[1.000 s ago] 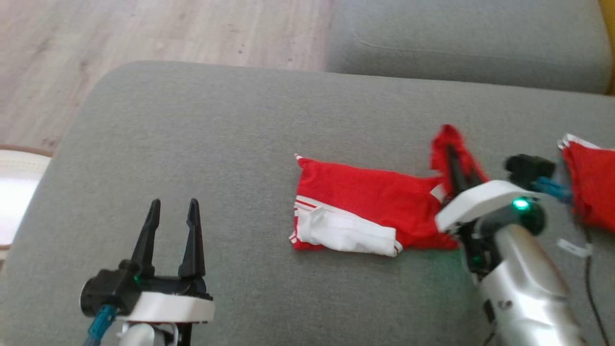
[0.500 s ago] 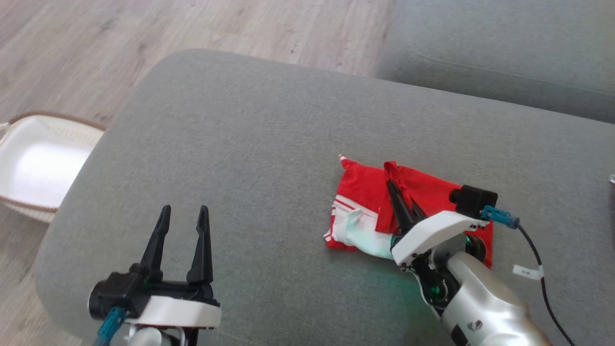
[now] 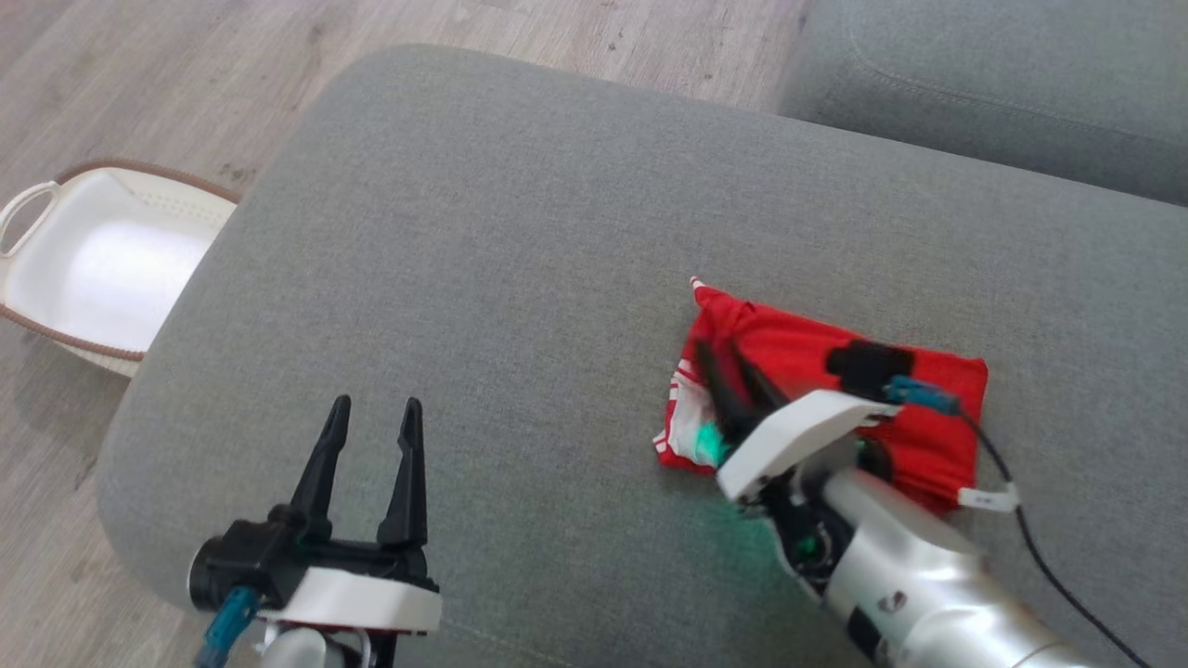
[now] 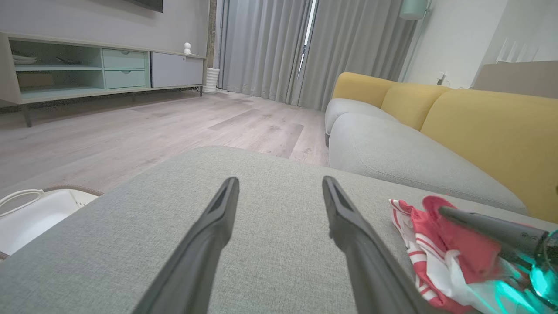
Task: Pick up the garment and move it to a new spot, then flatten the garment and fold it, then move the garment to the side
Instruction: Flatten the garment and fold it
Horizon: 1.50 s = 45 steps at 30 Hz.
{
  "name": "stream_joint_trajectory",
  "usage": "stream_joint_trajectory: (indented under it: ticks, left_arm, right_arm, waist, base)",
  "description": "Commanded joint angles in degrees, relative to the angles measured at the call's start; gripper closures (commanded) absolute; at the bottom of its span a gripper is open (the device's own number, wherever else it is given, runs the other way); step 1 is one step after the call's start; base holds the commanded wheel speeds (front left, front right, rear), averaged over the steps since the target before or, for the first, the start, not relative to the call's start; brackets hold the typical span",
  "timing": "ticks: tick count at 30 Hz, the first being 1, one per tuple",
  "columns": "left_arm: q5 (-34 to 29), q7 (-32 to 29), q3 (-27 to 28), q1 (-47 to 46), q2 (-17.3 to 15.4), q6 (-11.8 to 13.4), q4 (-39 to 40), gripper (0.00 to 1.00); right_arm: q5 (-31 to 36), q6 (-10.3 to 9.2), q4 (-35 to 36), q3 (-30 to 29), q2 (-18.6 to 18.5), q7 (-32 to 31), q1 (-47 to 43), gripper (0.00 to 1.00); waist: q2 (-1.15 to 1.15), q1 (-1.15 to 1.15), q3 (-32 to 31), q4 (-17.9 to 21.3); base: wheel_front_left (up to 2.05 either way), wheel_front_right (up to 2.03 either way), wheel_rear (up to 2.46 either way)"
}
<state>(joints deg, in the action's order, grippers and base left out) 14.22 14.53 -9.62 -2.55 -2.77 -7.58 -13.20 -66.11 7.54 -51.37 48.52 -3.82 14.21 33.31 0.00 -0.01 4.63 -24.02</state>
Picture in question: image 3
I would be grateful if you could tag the grey sofa back cushion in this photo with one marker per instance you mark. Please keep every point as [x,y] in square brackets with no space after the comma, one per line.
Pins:
[1002,83]

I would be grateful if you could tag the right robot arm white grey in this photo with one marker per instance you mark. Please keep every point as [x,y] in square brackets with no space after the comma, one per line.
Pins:
[919,594]

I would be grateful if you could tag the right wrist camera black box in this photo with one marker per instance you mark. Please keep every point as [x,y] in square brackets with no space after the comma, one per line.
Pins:
[868,366]

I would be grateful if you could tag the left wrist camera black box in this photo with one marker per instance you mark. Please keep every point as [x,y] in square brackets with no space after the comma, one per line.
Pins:
[246,561]

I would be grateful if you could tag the grey sofa seat cushion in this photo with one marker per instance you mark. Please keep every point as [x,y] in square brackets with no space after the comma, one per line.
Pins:
[557,325]

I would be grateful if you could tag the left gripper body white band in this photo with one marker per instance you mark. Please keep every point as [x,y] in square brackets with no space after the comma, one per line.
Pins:
[362,598]

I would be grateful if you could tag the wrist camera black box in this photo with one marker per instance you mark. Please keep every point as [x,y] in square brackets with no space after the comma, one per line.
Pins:
[246,561]
[868,366]

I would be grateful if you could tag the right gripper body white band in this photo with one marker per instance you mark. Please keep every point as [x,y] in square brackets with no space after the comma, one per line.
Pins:
[789,436]

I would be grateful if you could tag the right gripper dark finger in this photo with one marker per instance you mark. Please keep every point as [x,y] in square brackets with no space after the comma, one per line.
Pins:
[761,390]
[729,399]

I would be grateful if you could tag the white laundry basket brown rim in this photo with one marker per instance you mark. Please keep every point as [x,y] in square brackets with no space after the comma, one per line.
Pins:
[111,269]

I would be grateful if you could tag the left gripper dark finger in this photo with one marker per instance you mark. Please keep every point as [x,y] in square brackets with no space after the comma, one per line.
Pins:
[320,482]
[408,492]

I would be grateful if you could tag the red jersey with 23 print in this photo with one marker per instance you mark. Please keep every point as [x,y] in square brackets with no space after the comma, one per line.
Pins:
[798,343]

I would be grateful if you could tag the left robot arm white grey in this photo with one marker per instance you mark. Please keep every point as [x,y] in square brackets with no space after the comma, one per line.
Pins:
[302,649]

